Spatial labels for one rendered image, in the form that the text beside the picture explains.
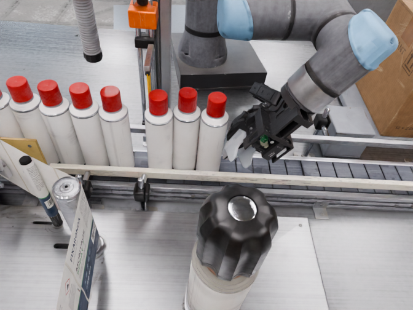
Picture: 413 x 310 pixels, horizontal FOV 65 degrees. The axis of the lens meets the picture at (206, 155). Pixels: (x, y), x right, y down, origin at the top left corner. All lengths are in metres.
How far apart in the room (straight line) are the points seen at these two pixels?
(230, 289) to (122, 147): 0.36
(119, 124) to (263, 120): 0.25
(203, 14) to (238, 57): 0.20
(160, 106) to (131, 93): 0.42
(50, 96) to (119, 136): 0.13
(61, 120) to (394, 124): 0.80
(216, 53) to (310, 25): 0.47
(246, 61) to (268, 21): 0.51
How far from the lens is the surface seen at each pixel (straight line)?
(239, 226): 0.31
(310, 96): 0.53
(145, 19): 0.57
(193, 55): 0.97
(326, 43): 0.54
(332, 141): 0.75
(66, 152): 0.69
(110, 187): 0.71
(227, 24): 0.53
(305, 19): 0.56
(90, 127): 0.63
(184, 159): 0.66
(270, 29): 0.55
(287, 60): 1.20
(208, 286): 0.41
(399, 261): 0.81
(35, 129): 0.68
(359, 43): 0.51
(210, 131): 0.59
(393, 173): 0.88
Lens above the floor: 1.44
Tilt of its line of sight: 49 degrees down
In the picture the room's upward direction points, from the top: 8 degrees clockwise
